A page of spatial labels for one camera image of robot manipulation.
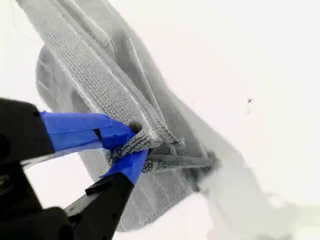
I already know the grey striped towel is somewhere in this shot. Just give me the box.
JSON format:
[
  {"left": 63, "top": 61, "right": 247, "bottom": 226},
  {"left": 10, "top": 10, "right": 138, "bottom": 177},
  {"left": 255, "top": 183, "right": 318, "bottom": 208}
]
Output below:
[{"left": 14, "top": 0, "right": 222, "bottom": 233}]

